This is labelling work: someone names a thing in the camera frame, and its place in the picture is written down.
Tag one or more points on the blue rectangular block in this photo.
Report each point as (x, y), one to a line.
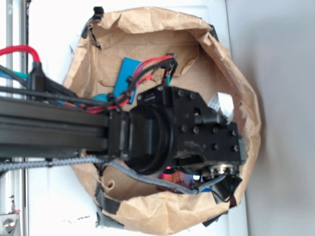
(127, 69)

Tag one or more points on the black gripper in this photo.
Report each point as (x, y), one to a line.
(180, 132)

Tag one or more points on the blue dimpled ball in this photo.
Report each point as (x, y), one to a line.
(102, 97)

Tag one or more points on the silver metal frame rail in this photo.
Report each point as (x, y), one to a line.
(13, 31)

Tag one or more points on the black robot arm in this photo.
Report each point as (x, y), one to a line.
(37, 129)

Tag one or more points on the brown paper bag bin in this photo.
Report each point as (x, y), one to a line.
(204, 66)

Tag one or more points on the orange spiral sea shell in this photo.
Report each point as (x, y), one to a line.
(178, 178)

